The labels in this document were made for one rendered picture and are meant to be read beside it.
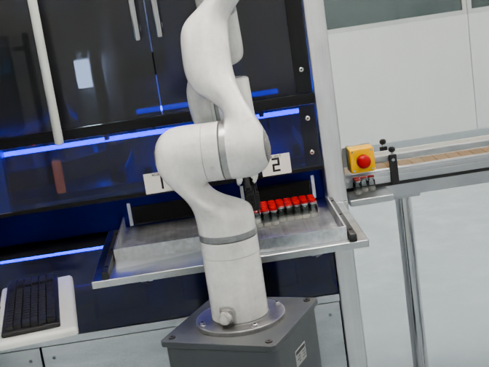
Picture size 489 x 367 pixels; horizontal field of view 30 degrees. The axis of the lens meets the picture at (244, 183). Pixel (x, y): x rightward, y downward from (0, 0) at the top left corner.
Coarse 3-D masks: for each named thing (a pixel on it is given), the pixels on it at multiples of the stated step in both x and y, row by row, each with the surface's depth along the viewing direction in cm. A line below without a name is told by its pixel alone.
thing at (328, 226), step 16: (320, 208) 262; (288, 224) 251; (304, 224) 248; (320, 224) 246; (336, 224) 244; (272, 240) 229; (288, 240) 229; (304, 240) 230; (320, 240) 230; (336, 240) 230
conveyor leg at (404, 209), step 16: (400, 208) 284; (400, 224) 285; (400, 240) 287; (416, 256) 288; (416, 272) 289; (416, 288) 289; (416, 304) 290; (416, 320) 292; (416, 336) 293; (416, 352) 294
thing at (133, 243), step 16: (160, 224) 271; (176, 224) 268; (192, 224) 265; (128, 240) 258; (144, 240) 256; (160, 240) 253; (176, 240) 240; (192, 240) 240; (128, 256) 240; (144, 256) 240
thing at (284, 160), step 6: (276, 156) 263; (282, 156) 263; (288, 156) 263; (270, 162) 263; (276, 162) 263; (282, 162) 263; (288, 162) 263; (270, 168) 263; (276, 168) 263; (282, 168) 264; (288, 168) 264; (264, 174) 264; (270, 174) 264; (276, 174) 264
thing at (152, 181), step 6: (144, 174) 262; (150, 174) 262; (156, 174) 262; (144, 180) 262; (150, 180) 262; (156, 180) 262; (150, 186) 262; (156, 186) 263; (168, 186) 263; (150, 192) 263; (156, 192) 263
